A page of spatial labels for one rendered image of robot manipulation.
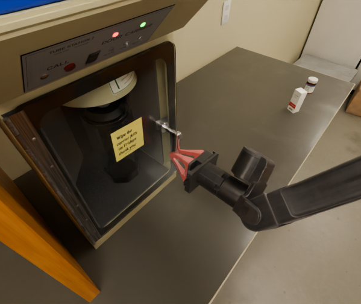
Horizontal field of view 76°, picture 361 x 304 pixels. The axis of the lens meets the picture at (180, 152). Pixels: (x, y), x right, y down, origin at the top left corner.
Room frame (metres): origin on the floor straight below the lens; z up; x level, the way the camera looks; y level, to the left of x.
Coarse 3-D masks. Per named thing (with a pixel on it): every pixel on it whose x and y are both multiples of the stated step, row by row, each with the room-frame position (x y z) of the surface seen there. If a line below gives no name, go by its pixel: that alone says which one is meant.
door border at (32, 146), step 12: (12, 120) 0.22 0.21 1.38; (24, 120) 0.23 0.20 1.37; (24, 132) 0.23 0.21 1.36; (36, 132) 0.23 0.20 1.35; (24, 144) 0.22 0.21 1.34; (36, 144) 0.23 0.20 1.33; (36, 156) 0.22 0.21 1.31; (48, 156) 0.23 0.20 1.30; (48, 168) 0.23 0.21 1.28; (60, 180) 0.23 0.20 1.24; (72, 192) 0.23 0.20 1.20; (72, 204) 0.22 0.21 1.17; (72, 216) 0.22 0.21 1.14; (84, 216) 0.23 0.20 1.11; (84, 228) 0.22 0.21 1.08; (96, 240) 0.23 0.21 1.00
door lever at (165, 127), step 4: (164, 124) 0.41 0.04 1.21; (168, 124) 0.42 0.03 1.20; (164, 128) 0.41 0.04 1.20; (168, 128) 0.40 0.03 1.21; (168, 132) 0.40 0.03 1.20; (172, 132) 0.39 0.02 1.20; (176, 132) 0.39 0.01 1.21; (180, 132) 0.39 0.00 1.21; (176, 136) 0.38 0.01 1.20; (180, 136) 0.38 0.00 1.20; (176, 140) 0.38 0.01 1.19; (180, 140) 0.39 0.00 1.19; (172, 144) 0.38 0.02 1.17; (176, 144) 0.38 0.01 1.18; (172, 148) 0.38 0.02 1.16; (176, 148) 0.38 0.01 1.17; (172, 152) 0.38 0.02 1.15; (176, 152) 0.38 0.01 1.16
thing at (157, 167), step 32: (128, 64) 0.36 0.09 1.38; (160, 64) 0.42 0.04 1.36; (64, 96) 0.28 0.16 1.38; (96, 96) 0.31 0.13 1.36; (128, 96) 0.35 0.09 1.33; (160, 96) 0.41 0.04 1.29; (64, 128) 0.26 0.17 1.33; (96, 128) 0.30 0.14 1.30; (160, 128) 0.41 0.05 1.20; (64, 160) 0.25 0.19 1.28; (96, 160) 0.28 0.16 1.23; (128, 160) 0.33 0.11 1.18; (160, 160) 0.40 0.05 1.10; (96, 192) 0.26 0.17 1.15; (128, 192) 0.31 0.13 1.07; (96, 224) 0.24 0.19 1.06
